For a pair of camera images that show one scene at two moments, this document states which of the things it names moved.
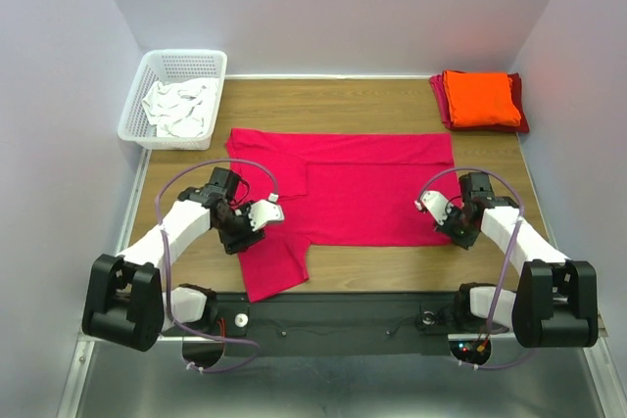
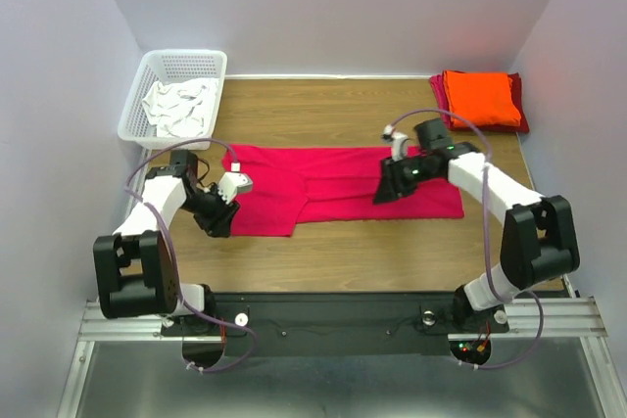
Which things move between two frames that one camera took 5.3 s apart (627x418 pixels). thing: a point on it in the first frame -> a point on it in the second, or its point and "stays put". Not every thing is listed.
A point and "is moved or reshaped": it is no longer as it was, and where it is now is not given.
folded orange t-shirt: [481, 99] stays put
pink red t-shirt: [335, 189] is moved or reshaped
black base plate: [344, 323] stays put
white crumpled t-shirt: [182, 109] stays put
